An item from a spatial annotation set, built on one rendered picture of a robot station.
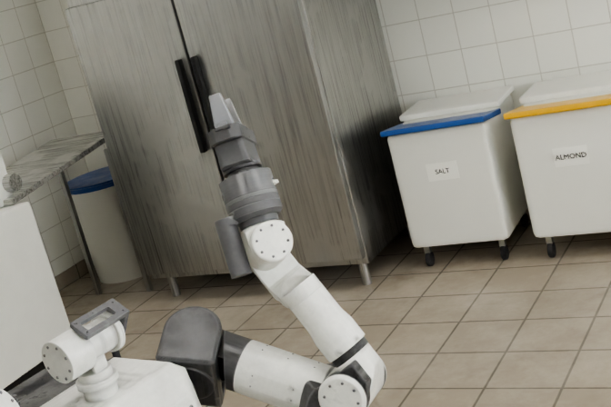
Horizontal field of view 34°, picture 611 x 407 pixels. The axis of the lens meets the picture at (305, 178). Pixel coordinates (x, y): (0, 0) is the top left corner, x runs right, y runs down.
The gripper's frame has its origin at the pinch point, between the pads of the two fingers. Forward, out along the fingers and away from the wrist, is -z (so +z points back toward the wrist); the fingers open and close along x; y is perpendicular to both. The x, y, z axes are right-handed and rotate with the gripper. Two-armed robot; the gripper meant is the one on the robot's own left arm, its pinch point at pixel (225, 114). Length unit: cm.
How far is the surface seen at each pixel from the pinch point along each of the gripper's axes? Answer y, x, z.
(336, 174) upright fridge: 33, -331, -42
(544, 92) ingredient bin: -75, -348, -48
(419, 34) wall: -27, -385, -109
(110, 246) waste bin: 198, -435, -66
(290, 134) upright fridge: 48, -327, -69
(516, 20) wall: -77, -370, -93
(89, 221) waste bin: 203, -428, -84
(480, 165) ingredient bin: -34, -339, -23
